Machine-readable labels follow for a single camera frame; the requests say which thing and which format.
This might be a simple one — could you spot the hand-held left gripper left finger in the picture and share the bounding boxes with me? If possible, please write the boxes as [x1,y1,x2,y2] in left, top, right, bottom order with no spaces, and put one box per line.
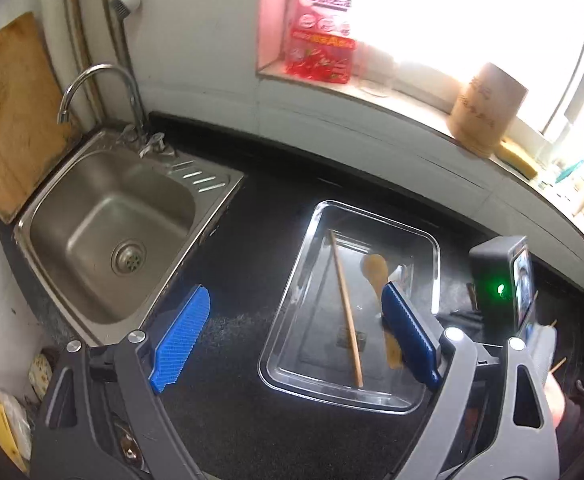
[31,284,212,480]

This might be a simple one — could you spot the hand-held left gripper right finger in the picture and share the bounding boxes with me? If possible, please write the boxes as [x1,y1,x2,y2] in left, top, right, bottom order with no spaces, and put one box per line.
[381,281,560,480]

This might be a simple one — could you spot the plain wooden chopstick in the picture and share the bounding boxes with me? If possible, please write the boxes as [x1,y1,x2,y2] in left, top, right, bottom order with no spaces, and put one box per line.
[328,229,364,389]

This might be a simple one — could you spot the wooden spoon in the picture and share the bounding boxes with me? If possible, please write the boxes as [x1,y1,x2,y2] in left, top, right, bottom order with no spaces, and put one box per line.
[362,254,406,371]

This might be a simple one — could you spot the clear plastic tray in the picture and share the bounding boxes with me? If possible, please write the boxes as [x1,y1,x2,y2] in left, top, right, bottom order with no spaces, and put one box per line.
[257,200,441,415]

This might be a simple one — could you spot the yellow sponge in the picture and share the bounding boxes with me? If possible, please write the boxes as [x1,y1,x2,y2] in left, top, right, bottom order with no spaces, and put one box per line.
[494,137,539,179]

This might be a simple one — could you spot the patterned small dish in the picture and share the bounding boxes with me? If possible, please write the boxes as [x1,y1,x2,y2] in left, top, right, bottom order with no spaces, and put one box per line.
[28,352,54,401]

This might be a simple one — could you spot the stainless steel sink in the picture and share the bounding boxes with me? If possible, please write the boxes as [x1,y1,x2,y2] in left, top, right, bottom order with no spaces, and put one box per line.
[13,127,245,348]

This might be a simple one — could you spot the bamboo utensil holder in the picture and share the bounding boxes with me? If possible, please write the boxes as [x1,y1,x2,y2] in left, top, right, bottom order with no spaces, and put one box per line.
[447,62,529,158]

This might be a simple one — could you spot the chrome faucet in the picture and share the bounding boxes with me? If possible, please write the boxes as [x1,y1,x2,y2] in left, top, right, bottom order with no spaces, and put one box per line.
[57,63,178,158]

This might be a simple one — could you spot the clear glass jar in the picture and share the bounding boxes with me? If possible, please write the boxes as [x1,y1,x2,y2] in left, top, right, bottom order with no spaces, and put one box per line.
[359,45,398,98]

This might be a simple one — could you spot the wooden cutting board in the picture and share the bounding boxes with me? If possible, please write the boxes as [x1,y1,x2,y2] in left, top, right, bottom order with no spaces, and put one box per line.
[0,11,80,225]

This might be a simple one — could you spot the red detergent refill bag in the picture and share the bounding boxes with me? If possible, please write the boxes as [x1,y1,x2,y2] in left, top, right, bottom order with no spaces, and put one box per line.
[283,0,357,84]

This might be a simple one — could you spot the wall pipe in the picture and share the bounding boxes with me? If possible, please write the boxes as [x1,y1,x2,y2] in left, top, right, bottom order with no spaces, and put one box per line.
[62,0,98,106]

